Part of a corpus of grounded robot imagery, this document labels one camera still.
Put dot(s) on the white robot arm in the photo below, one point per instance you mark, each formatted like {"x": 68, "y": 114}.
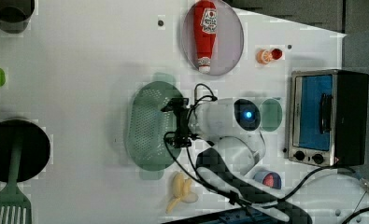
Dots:
{"x": 231, "y": 127}

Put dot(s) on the orange slice toy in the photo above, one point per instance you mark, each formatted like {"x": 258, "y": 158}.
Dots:
{"x": 264, "y": 56}

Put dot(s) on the red strawberry toy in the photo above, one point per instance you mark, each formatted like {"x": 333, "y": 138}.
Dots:
{"x": 276, "y": 54}

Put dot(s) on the grey round plate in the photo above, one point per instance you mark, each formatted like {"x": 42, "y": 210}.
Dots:
{"x": 229, "y": 42}

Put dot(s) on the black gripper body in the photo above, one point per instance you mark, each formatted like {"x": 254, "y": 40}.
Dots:
{"x": 182, "y": 122}

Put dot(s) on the green oval strainer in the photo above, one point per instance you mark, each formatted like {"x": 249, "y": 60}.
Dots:
{"x": 147, "y": 125}

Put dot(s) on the black cylinder cup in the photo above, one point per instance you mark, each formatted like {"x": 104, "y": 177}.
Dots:
{"x": 15, "y": 15}

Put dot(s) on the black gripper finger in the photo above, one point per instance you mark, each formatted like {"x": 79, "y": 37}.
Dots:
{"x": 176, "y": 140}
{"x": 176, "y": 104}

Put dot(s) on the peeled banana toy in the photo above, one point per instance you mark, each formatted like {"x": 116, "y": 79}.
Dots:
{"x": 182, "y": 192}

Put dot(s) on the black toaster oven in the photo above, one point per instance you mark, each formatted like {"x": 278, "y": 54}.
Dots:
{"x": 328, "y": 117}

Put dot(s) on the red ketchup bottle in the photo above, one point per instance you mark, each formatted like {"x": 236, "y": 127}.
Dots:
{"x": 205, "y": 31}

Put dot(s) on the blue bowl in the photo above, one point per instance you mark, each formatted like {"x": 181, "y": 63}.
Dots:
{"x": 259, "y": 176}

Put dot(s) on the green slotted spatula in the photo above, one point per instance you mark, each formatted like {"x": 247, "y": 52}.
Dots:
{"x": 15, "y": 207}

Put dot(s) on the green cup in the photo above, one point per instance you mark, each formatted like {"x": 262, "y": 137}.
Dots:
{"x": 271, "y": 114}

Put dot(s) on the red fruit in bowl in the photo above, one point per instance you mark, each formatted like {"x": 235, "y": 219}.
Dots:
{"x": 269, "y": 180}

